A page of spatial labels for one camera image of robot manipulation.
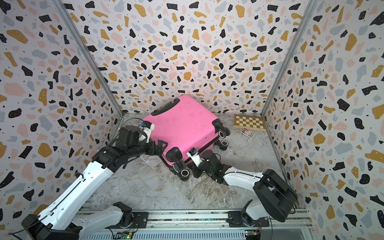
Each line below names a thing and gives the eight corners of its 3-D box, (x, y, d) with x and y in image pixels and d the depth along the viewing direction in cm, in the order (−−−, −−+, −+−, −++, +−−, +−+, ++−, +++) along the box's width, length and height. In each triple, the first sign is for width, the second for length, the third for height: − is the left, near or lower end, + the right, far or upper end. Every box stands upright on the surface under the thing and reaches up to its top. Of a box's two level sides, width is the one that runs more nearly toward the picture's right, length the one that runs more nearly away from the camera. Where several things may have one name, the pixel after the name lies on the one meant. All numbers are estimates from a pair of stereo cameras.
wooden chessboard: (233, 128, 116) (233, 125, 113) (233, 116, 124) (233, 113, 121) (266, 131, 114) (267, 129, 111) (264, 119, 122) (265, 117, 119)
